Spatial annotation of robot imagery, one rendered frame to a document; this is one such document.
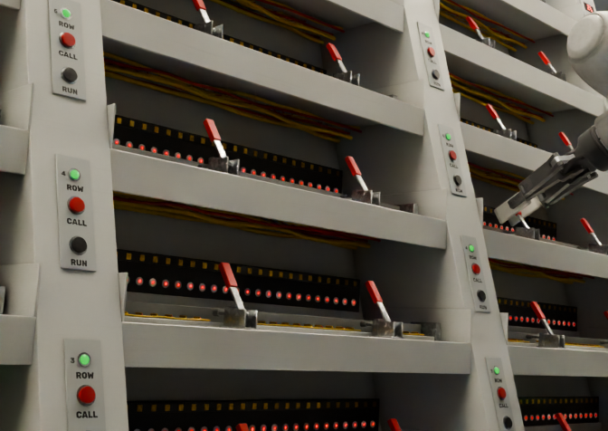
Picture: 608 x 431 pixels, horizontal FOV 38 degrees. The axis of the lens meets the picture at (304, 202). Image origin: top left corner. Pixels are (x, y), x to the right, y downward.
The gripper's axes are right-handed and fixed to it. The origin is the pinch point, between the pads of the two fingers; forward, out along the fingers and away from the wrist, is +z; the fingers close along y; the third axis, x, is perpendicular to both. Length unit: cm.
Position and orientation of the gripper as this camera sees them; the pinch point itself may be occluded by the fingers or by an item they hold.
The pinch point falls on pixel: (517, 207)
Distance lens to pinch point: 166.5
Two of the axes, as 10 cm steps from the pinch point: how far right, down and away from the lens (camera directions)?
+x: -3.0, -8.2, 4.8
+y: 7.1, 1.4, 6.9
